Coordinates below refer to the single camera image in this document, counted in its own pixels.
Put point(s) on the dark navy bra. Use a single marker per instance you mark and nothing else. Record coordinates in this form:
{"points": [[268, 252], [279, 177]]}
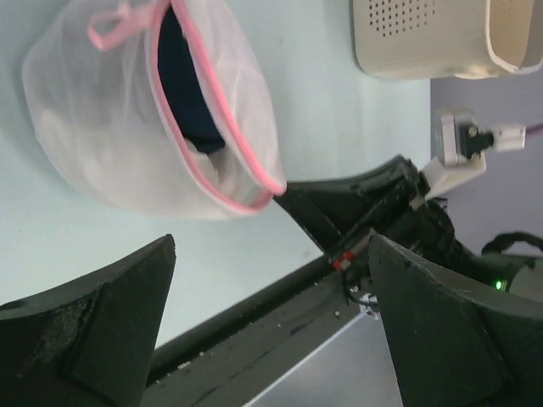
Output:
{"points": [[182, 90]]}

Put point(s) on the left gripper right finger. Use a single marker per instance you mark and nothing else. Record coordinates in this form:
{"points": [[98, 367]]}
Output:
{"points": [[455, 341]]}

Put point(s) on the cream plastic laundry basket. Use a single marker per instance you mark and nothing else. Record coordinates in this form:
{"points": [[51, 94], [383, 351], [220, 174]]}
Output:
{"points": [[424, 39]]}

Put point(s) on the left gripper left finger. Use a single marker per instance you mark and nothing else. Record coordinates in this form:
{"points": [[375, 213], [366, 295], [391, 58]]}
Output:
{"points": [[90, 341]]}

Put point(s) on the white mesh laundry bag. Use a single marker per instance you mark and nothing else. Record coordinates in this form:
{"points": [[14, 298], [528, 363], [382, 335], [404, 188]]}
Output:
{"points": [[100, 113]]}

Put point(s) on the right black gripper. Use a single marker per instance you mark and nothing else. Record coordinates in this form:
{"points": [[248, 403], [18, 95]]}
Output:
{"points": [[341, 216]]}

